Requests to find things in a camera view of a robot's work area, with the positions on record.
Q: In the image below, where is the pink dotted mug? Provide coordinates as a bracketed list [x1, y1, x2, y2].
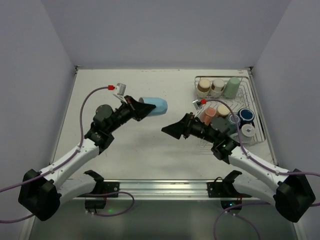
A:
[199, 107, 217, 126]

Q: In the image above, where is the light blue cup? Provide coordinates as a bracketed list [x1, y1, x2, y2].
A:
[138, 97, 168, 117]

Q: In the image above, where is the brown white cup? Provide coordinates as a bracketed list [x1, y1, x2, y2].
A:
[196, 78, 211, 98]
[216, 104, 231, 118]
[209, 78, 225, 98]

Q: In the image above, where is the grey blue mug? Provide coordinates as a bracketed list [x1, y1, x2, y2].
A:
[227, 113, 241, 135]

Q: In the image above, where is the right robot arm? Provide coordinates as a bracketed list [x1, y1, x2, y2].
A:
[161, 113, 316, 223]

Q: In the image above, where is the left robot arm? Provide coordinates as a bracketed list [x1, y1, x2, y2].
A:
[18, 95, 168, 221]

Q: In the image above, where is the mint green tumbler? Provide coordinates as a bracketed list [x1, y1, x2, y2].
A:
[223, 77, 241, 99]

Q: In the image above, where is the pale blue white mug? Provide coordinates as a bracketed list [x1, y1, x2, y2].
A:
[234, 124, 256, 144]

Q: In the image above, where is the dark blue mug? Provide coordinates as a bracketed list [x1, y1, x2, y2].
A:
[237, 108, 255, 125]

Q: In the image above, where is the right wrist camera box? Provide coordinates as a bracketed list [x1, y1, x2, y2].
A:
[192, 98, 207, 110]

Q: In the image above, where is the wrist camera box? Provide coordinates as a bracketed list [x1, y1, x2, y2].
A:
[112, 83, 127, 99]
[192, 98, 207, 110]

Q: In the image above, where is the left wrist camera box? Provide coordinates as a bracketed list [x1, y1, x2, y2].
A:
[112, 83, 127, 99]

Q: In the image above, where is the wire dish rack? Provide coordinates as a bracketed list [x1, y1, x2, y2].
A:
[194, 75, 267, 148]

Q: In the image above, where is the aluminium front rail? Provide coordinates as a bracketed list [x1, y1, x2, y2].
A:
[33, 177, 297, 201]

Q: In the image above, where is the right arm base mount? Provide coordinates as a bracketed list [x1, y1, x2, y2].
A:
[206, 170, 242, 209]

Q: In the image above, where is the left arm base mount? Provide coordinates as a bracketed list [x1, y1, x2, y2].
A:
[84, 170, 120, 213]

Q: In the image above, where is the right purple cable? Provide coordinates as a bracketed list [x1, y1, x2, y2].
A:
[199, 98, 320, 240]

